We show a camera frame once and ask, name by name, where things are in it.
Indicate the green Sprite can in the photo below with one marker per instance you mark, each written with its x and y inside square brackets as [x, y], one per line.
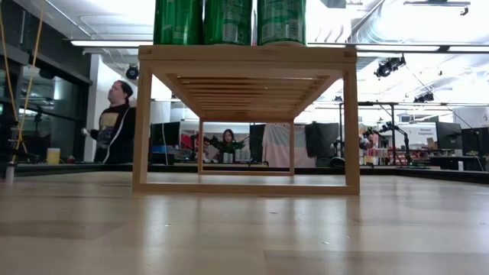
[228, 23]
[281, 23]
[177, 23]

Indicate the wooden slatted shelf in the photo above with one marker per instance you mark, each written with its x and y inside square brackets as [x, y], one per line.
[248, 57]

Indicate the black upright panel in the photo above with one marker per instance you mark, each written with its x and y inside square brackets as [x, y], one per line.
[256, 141]

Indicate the person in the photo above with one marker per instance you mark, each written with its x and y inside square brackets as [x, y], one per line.
[228, 139]

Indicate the pink hanging cloth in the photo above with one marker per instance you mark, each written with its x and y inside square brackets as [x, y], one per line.
[277, 145]

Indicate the dark hanging cloth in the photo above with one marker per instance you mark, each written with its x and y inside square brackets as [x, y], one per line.
[321, 139]

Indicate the black computer monitor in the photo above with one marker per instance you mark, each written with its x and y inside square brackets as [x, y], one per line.
[166, 133]
[475, 139]
[449, 135]

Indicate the black ceiling spotlight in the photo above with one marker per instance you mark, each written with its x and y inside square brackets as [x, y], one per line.
[132, 72]
[390, 65]
[424, 97]

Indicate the white sneaker top right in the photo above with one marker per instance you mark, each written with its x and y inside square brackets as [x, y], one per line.
[114, 130]

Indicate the small red object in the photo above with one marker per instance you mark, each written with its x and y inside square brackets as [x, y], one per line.
[72, 159]

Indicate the yellow plastic cup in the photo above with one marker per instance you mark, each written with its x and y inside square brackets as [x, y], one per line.
[53, 156]

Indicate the grey cylindrical knob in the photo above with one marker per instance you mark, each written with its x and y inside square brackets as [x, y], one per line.
[9, 172]

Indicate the black metal stand frame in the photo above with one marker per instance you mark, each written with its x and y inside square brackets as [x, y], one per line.
[382, 103]

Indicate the black aluminium table frame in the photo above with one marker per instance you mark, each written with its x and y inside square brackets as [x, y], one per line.
[57, 168]

